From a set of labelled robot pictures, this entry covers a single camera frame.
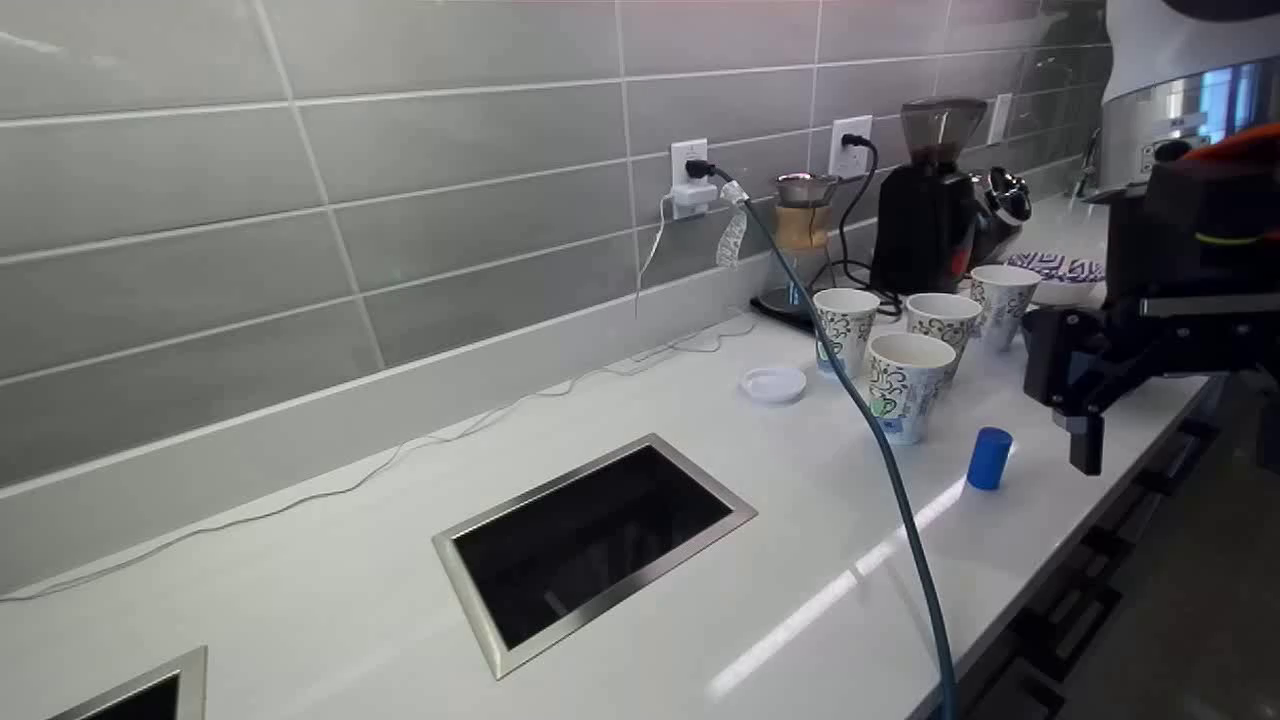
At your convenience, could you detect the black flat scale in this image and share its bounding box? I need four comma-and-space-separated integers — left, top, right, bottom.
748, 289, 820, 338

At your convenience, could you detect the white round lid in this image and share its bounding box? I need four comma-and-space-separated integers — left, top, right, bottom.
736, 363, 813, 408

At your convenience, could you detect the blue cable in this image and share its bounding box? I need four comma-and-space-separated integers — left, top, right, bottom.
725, 180, 963, 720

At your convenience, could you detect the black power cord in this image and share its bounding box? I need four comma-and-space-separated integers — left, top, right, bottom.
809, 128, 887, 296

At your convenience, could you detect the dark cabinet front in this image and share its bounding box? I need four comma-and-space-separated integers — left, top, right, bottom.
916, 373, 1280, 720

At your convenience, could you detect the thin white cable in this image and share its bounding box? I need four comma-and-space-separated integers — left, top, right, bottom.
0, 313, 762, 611

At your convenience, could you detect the shiny metal kettle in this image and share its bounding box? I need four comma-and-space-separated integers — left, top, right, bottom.
971, 166, 1035, 266

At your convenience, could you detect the white power adapter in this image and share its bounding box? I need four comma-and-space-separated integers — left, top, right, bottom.
662, 178, 752, 223

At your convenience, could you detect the white wall outlet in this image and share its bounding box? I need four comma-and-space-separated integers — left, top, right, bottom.
823, 111, 881, 186
667, 137, 714, 223

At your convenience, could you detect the black coffee grinder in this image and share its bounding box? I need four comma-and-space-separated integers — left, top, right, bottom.
866, 96, 998, 301

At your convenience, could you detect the patterned paper coffee cup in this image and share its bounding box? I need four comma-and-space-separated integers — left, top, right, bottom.
967, 259, 1044, 356
898, 289, 988, 373
809, 286, 882, 380
861, 328, 960, 447

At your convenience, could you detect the glass pour-over carafe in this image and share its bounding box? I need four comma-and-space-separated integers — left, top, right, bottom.
769, 170, 838, 259

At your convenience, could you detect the blue patterned white plate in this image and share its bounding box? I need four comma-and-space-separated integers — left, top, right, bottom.
1003, 248, 1110, 289

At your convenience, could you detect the small steel-framed counter opening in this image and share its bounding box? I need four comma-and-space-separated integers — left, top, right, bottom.
51, 644, 213, 720

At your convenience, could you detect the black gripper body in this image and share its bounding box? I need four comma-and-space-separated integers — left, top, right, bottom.
1021, 301, 1212, 420

